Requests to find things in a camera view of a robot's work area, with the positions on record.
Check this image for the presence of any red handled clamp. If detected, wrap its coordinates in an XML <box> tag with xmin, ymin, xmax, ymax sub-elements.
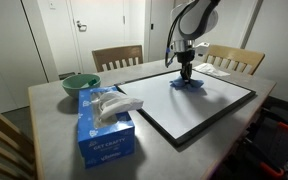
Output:
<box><xmin>260</xmin><ymin>108</ymin><xmax>288</xmax><ymax>133</ymax></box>

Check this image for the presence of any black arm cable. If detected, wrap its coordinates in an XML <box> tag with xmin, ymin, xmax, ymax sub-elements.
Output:
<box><xmin>164</xmin><ymin>0</ymin><xmax>198</xmax><ymax>69</ymax></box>

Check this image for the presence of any green bowl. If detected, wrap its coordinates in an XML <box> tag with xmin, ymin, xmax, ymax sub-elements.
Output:
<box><xmin>62</xmin><ymin>74</ymin><xmax>101</xmax><ymax>99</ymax></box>

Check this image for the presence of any light wooden chair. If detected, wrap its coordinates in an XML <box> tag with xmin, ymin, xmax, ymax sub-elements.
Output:
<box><xmin>203</xmin><ymin>45</ymin><xmax>265</xmax><ymax>75</ymax></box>

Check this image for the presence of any black framed whiteboard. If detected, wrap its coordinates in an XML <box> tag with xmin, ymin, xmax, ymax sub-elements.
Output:
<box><xmin>116</xmin><ymin>70</ymin><xmax>256</xmax><ymax>146</ymax></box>

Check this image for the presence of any silver door handle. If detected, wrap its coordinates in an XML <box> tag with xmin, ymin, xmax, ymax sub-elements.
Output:
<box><xmin>76</xmin><ymin>21</ymin><xmax>87</xmax><ymax>32</ymax></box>

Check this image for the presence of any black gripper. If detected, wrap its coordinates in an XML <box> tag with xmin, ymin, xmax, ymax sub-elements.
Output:
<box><xmin>177</xmin><ymin>51</ymin><xmax>195</xmax><ymax>81</ymax></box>

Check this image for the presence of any white crumpled cloth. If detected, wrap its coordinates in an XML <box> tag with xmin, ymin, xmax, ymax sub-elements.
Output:
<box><xmin>194</xmin><ymin>63</ymin><xmax>229</xmax><ymax>77</ymax></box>

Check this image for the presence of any orange handled clamp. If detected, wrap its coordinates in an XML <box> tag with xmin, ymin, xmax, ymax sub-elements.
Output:
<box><xmin>243</xmin><ymin>138</ymin><xmax>284</xmax><ymax>180</ymax></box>

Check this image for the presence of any brown wooden chair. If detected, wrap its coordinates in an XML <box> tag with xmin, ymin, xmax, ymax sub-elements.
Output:
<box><xmin>92</xmin><ymin>45</ymin><xmax>143</xmax><ymax>72</ymax></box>

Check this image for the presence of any wooden chair near camera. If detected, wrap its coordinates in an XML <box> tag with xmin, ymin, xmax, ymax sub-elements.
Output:
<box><xmin>0</xmin><ymin>101</ymin><xmax>38</xmax><ymax>180</ymax></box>

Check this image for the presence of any blue microfiber towel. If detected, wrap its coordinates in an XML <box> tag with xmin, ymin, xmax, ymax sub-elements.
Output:
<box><xmin>170</xmin><ymin>77</ymin><xmax>204</xmax><ymax>92</ymax></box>

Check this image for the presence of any blue tissue box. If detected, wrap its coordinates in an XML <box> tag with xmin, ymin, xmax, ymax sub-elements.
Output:
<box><xmin>77</xmin><ymin>86</ymin><xmax>143</xmax><ymax>168</ymax></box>

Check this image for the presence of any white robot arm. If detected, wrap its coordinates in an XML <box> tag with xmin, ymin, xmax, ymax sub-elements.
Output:
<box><xmin>165</xmin><ymin>0</ymin><xmax>220</xmax><ymax>83</ymax></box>

